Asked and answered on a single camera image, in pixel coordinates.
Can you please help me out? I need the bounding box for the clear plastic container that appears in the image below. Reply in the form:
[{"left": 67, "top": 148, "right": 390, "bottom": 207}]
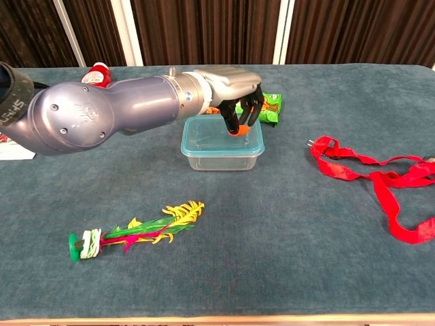
[{"left": 185, "top": 117, "right": 264, "bottom": 172}]

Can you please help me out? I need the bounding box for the dark brown curtain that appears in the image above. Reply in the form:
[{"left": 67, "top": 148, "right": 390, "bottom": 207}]
[{"left": 0, "top": 0, "right": 435, "bottom": 69}]

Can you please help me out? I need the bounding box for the wide white frame post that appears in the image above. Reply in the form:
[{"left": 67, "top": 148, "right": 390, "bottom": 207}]
[
  {"left": 111, "top": 0, "right": 144, "bottom": 67},
  {"left": 271, "top": 0, "right": 296, "bottom": 65}
]

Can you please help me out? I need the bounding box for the red ketchup squeeze bottle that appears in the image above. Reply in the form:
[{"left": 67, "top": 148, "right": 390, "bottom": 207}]
[{"left": 80, "top": 62, "right": 113, "bottom": 88}]

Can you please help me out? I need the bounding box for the blue plastic lid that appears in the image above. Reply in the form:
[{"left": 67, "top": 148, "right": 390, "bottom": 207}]
[{"left": 180, "top": 114, "right": 266, "bottom": 158}]

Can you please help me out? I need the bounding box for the teal table cloth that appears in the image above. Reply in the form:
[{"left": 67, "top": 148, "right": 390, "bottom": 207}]
[{"left": 0, "top": 63, "right": 435, "bottom": 322}]

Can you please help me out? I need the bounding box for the thin white frame post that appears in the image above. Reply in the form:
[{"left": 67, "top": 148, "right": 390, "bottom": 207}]
[{"left": 52, "top": 0, "right": 87, "bottom": 68}]

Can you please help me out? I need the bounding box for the white red printed card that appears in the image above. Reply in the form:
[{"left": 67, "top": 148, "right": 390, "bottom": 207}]
[{"left": 0, "top": 132, "right": 37, "bottom": 161}]

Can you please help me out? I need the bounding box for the colourful feather shuttlecock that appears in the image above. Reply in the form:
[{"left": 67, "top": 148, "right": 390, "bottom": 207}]
[{"left": 68, "top": 200, "right": 205, "bottom": 264}]

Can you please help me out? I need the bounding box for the red fabric strap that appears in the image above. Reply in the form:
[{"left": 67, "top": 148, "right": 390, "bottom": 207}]
[{"left": 307, "top": 135, "right": 435, "bottom": 245}]

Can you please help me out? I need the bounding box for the green orange snack bag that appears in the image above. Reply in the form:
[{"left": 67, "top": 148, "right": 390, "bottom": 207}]
[{"left": 203, "top": 92, "right": 283, "bottom": 128}]

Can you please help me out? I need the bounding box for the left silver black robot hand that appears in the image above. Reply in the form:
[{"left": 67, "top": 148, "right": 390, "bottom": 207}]
[{"left": 203, "top": 66, "right": 265, "bottom": 137}]

